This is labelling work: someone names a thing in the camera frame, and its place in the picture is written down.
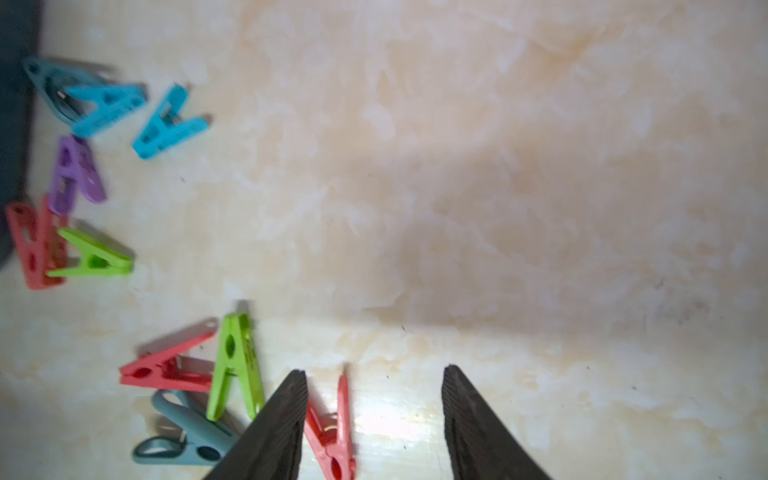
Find red clothespin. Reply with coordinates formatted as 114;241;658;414
5;194;69;291
119;318;218;392

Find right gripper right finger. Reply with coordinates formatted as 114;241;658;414
441;365;549;480

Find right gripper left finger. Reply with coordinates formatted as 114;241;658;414
207;369;309;480

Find purple clothespin in pile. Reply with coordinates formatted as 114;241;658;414
47;135;107;215

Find slate clothespin in pile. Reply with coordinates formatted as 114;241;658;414
132;390;240;467

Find green clothespin in pile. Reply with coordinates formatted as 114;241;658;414
206;313;266;421

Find dark teal storage box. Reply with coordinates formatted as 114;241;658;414
0;0;44;271

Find crimson clothespin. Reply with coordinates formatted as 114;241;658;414
304;373;357;480

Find dark teal clothespin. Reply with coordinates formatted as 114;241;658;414
22;56;106;125

